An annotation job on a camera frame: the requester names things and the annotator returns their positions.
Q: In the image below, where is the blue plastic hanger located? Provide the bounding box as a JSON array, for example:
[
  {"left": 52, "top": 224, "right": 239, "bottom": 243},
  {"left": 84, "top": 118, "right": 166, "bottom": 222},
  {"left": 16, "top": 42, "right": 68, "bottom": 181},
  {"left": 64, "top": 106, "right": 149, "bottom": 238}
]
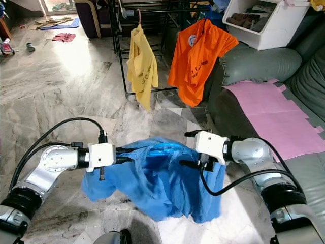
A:
[{"left": 145, "top": 142, "right": 196, "bottom": 162}]

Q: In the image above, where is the light blue shirt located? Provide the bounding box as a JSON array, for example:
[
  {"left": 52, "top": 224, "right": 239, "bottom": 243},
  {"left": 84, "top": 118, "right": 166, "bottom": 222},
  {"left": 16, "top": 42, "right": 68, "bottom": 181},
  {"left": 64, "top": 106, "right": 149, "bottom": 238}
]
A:
[{"left": 81, "top": 136, "right": 226, "bottom": 224}]

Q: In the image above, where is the pink sheet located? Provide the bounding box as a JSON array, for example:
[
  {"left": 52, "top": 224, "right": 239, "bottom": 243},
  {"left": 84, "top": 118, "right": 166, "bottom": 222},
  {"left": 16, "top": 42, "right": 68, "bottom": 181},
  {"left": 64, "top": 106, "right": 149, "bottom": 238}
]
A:
[{"left": 223, "top": 79, "right": 325, "bottom": 162}]

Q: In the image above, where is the yellow shirt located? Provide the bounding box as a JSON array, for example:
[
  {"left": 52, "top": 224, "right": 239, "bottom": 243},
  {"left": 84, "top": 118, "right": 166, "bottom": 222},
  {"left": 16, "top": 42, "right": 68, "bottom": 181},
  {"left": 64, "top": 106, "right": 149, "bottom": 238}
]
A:
[{"left": 127, "top": 24, "right": 159, "bottom": 111}]

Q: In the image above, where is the black drying rack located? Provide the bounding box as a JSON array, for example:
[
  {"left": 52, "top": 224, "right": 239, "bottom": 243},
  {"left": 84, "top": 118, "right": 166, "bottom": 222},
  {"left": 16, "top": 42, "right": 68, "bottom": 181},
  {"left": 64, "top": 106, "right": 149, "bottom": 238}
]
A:
[{"left": 109, "top": 0, "right": 229, "bottom": 97}]

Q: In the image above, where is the orange shirt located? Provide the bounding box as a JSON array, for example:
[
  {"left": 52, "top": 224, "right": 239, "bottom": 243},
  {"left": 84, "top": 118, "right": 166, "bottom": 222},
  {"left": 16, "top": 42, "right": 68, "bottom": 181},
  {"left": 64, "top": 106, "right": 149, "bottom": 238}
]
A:
[{"left": 168, "top": 19, "right": 239, "bottom": 107}]

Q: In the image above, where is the grey green sofa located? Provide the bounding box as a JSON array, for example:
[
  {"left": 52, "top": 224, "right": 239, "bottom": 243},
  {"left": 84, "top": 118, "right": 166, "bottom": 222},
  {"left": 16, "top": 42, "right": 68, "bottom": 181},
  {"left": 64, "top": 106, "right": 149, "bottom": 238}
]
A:
[{"left": 208, "top": 10, "right": 325, "bottom": 244}]

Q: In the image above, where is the pink rag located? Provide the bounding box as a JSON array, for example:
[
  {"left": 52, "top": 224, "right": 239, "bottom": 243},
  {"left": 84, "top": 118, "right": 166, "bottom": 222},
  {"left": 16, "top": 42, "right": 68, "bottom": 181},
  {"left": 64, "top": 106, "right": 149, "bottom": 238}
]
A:
[{"left": 52, "top": 33, "right": 77, "bottom": 43}]

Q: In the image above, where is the dark purple armchair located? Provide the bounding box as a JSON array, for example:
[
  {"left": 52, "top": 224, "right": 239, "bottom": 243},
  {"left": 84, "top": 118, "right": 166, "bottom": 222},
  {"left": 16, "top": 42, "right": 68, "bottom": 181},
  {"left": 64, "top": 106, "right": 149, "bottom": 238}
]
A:
[{"left": 75, "top": 0, "right": 115, "bottom": 39}]

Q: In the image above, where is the blue floor mat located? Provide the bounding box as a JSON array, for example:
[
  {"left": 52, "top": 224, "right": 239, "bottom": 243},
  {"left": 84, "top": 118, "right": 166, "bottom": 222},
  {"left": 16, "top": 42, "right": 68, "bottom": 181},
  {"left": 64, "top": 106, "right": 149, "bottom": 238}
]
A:
[{"left": 38, "top": 18, "right": 80, "bottom": 30}]

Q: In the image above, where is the white open storage box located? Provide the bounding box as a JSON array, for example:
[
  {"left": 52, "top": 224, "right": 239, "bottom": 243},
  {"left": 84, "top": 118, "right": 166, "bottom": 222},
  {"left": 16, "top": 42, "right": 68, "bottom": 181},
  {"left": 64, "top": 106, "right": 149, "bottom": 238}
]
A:
[{"left": 222, "top": 0, "right": 310, "bottom": 51}]

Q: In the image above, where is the pink white bottle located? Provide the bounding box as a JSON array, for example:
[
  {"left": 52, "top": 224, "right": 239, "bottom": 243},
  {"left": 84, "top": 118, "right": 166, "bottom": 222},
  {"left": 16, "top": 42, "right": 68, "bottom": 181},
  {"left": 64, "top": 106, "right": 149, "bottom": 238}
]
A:
[{"left": 2, "top": 38, "right": 16, "bottom": 55}]

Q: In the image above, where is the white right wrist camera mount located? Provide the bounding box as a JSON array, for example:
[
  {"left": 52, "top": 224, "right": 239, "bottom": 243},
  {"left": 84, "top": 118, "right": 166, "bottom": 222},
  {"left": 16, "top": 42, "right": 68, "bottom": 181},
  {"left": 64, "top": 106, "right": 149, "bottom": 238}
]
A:
[{"left": 194, "top": 130, "right": 231, "bottom": 166}]

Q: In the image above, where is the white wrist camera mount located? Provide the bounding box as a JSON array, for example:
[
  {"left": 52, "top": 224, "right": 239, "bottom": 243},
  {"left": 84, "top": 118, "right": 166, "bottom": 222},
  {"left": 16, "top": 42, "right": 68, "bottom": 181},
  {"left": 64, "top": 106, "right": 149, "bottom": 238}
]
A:
[
  {"left": 89, "top": 142, "right": 116, "bottom": 172},
  {"left": 194, "top": 130, "right": 231, "bottom": 166}
]

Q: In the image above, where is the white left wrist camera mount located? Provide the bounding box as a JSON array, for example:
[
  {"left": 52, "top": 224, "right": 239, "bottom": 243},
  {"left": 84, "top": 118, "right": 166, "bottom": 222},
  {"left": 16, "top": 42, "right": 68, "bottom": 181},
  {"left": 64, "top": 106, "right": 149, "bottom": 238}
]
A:
[{"left": 89, "top": 142, "right": 116, "bottom": 172}]

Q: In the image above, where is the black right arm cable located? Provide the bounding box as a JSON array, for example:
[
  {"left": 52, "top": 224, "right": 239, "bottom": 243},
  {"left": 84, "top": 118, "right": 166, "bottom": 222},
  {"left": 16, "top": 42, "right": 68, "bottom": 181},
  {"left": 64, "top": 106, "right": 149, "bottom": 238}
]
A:
[{"left": 185, "top": 131, "right": 305, "bottom": 196}]

